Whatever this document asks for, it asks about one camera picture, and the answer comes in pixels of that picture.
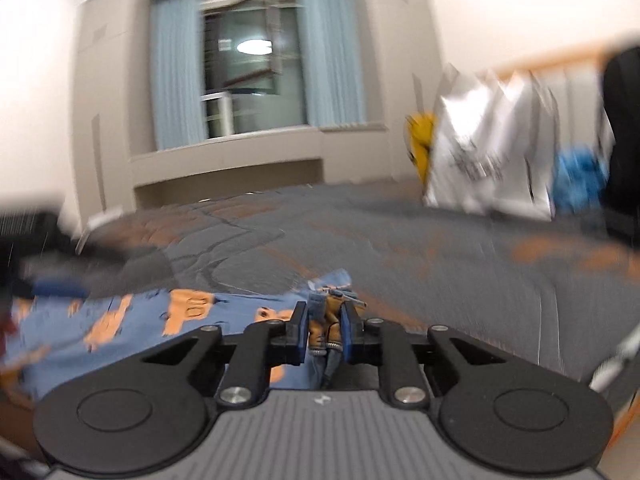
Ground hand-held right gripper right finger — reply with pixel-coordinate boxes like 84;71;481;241
342;302;506;407

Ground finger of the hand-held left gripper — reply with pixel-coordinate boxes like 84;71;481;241
20;245;171;301

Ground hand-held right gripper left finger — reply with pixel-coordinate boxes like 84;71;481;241
140;302;308;407

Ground blue pants with orange print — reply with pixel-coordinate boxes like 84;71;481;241
0;269;372;402

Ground grey and orange quilted bed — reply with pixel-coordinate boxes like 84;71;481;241
0;177;640;401

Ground tall grey wardrobe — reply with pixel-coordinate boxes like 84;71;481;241
69;0;157;233

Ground grey window bench cabinet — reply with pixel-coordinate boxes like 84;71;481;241
127;122;402;207

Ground yellow plastic bag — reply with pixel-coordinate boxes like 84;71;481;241
404;112;438;186

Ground light blue curtain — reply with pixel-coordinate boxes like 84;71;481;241
294;0;369;129
149;0;210;152

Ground white shopping bag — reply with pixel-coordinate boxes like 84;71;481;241
422;62;561;222

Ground dark framed window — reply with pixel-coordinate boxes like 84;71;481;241
199;0;307;139

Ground blue bag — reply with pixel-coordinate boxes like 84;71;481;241
554;144;608;216

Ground wooden padded headboard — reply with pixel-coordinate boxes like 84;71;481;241
492;52;618;83

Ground dark object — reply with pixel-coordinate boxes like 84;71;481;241
599;47;640;241

